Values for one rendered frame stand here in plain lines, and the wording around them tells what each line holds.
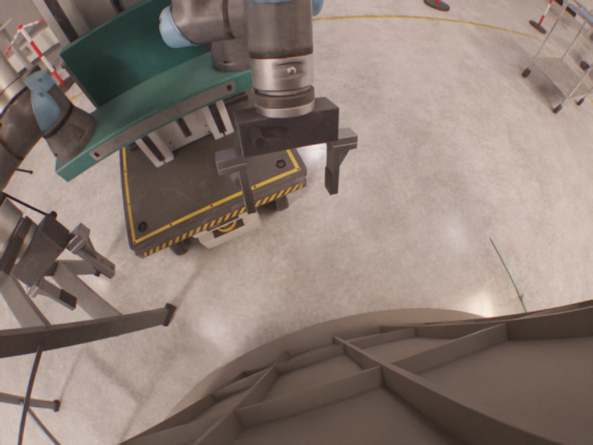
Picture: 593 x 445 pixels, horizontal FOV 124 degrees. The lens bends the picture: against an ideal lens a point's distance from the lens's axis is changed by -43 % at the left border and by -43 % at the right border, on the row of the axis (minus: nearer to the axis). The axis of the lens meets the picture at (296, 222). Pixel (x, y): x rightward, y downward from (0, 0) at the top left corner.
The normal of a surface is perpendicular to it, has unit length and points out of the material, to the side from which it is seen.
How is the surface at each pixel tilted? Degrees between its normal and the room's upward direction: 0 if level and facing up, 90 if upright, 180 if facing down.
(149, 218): 0
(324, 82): 0
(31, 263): 67
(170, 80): 0
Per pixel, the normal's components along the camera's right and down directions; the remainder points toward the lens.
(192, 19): -0.02, 0.74
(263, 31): -0.40, 0.66
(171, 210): -0.05, -0.36
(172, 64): 0.40, 0.84
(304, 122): 0.29, 0.66
